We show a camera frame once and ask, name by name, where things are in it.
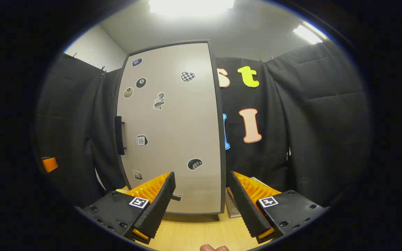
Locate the dark grey cabinet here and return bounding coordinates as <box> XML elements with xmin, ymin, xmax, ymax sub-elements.
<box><xmin>116</xmin><ymin>39</ymin><xmax>227</xmax><ymax>221</ymax></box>

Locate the ceiling light panel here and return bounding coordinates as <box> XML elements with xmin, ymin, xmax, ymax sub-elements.
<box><xmin>293</xmin><ymin>22</ymin><xmax>327</xmax><ymax>45</ymax></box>
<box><xmin>149</xmin><ymin>0</ymin><xmax>235</xmax><ymax>14</ymax></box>

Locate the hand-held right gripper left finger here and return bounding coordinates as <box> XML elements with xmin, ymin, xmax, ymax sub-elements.
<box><xmin>82</xmin><ymin>172</ymin><xmax>176</xmax><ymax>244</ymax></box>

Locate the black backdrop cloth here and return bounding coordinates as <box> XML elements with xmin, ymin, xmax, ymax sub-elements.
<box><xmin>35</xmin><ymin>42</ymin><xmax>372</xmax><ymax>210</ymax></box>

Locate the brown book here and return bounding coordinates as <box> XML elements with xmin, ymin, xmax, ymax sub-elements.
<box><xmin>226</xmin><ymin>187</ymin><xmax>242</xmax><ymax>219</ymax></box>

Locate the white cabinet door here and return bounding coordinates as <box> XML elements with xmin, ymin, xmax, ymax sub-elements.
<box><xmin>116</xmin><ymin>40</ymin><xmax>222</xmax><ymax>215</ymax></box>

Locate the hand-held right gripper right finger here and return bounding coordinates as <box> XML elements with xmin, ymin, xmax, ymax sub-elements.
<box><xmin>228</xmin><ymin>171</ymin><xmax>328</xmax><ymax>244</ymax></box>

